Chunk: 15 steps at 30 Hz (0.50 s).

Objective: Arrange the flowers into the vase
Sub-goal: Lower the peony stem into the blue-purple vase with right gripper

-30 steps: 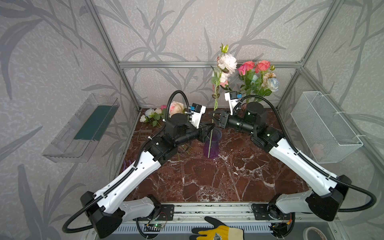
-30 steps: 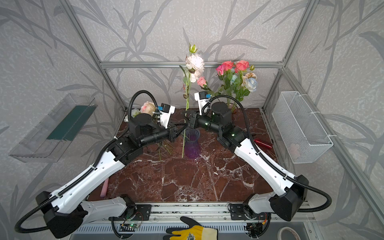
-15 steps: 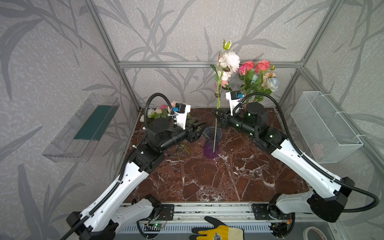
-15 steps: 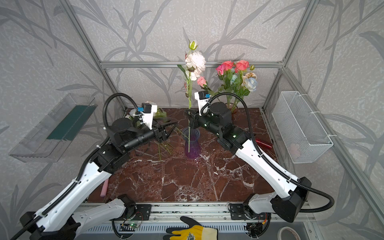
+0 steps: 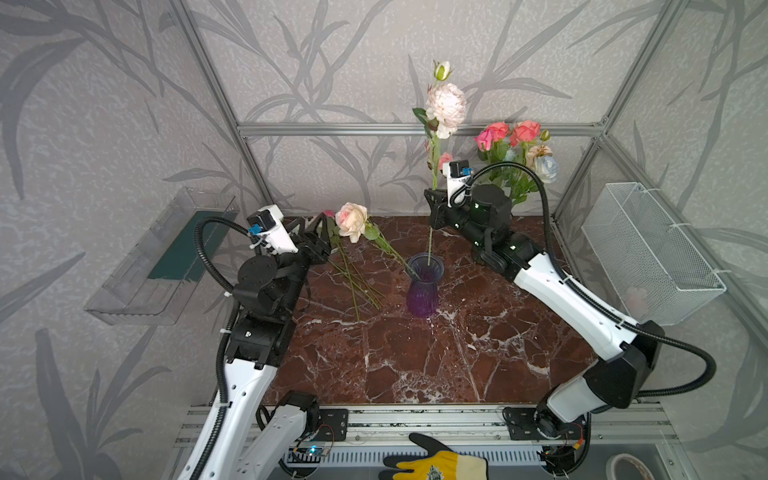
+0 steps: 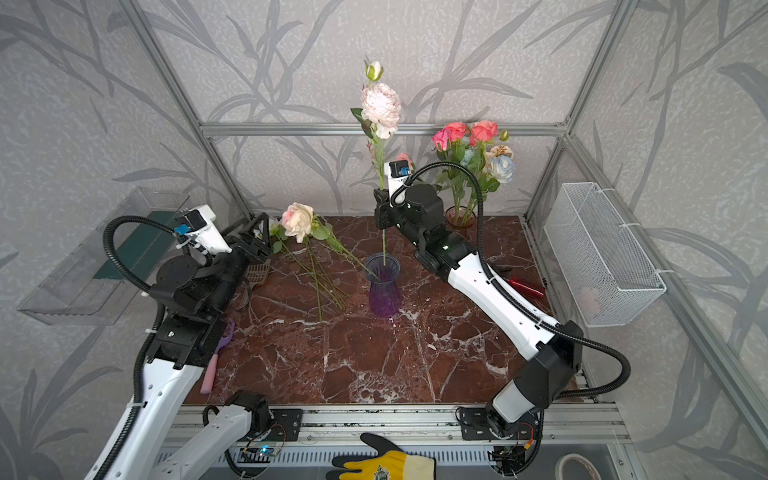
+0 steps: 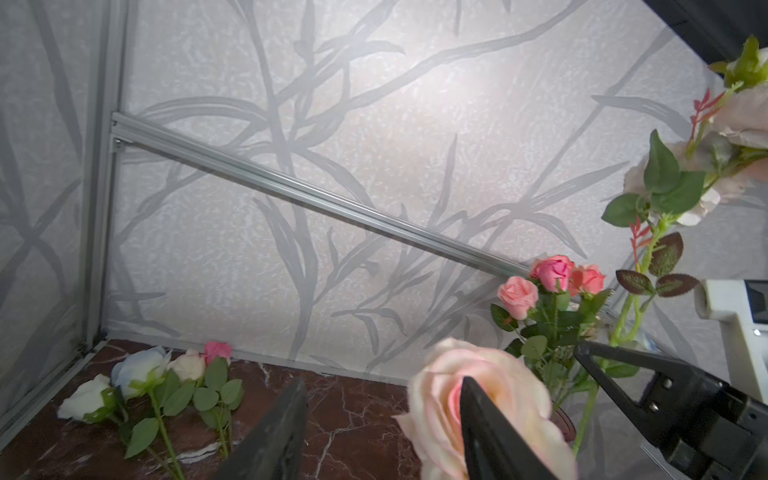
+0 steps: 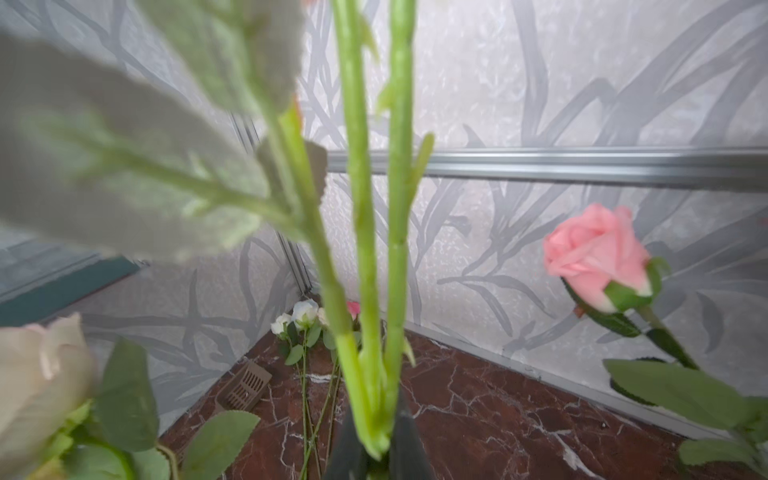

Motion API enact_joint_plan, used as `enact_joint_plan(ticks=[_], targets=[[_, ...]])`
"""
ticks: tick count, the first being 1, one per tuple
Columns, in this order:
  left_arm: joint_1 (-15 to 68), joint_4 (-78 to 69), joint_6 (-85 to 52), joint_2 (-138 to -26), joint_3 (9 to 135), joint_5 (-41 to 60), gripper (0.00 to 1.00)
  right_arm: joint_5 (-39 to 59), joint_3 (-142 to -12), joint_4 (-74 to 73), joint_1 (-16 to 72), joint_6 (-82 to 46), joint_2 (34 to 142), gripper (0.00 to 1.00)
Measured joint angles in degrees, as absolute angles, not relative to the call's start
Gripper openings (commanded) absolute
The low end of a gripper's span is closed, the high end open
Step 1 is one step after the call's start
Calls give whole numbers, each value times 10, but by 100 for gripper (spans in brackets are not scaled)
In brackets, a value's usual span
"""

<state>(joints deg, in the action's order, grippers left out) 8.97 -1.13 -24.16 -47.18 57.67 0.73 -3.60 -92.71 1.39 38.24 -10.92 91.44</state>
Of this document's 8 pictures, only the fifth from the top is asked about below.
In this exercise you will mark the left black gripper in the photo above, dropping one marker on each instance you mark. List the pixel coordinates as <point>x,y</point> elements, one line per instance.
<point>303,241</point>

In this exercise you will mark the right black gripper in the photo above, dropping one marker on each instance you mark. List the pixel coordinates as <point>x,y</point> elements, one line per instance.
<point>437,204</point>

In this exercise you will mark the white blue artificial rose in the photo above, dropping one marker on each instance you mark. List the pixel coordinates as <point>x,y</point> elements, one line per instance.
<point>546,169</point>

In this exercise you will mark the peach cream artificial flower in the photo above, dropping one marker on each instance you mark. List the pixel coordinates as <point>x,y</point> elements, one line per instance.
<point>537,148</point>

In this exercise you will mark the magenta artificial rose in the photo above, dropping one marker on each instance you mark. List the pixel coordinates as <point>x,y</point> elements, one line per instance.
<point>483,141</point>

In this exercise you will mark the red pink artificial rose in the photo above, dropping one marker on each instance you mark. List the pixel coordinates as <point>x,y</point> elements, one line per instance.
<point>522,132</point>

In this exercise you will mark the purple glass vase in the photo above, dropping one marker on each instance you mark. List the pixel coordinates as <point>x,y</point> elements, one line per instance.
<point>426,271</point>

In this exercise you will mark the large cream pink rose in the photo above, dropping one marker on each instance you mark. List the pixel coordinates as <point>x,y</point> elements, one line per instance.
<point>354,223</point>

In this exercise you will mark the light pink artificial rose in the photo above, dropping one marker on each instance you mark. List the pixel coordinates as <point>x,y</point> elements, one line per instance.
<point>444,159</point>

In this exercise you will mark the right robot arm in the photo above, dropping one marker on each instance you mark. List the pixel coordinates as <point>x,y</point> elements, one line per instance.
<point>627,351</point>

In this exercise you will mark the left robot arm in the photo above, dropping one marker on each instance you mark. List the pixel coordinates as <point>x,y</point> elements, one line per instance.
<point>253,344</point>

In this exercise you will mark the white artificial rose bunch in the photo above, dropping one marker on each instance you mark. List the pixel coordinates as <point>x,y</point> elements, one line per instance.
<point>357,284</point>

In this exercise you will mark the green circuit board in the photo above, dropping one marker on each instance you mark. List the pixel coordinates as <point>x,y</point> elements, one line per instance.
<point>313,454</point>

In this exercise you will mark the yellow black work glove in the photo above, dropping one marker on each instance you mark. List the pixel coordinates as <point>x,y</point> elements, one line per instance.
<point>440,462</point>

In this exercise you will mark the roll of white tape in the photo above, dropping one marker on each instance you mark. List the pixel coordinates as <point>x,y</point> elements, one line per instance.
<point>627,466</point>

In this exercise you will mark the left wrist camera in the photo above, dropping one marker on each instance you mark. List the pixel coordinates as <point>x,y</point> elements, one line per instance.
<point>265,229</point>

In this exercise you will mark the clear plastic wall shelf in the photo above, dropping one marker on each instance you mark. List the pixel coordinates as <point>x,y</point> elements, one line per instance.
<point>158,277</point>

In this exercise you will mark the white wire mesh basket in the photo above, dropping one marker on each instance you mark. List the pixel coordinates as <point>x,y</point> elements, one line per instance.
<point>653,266</point>

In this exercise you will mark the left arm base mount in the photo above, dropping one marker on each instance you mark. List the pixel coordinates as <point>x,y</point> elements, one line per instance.
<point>327,425</point>

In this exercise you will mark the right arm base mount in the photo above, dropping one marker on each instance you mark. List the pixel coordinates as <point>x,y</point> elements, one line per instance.
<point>528,423</point>

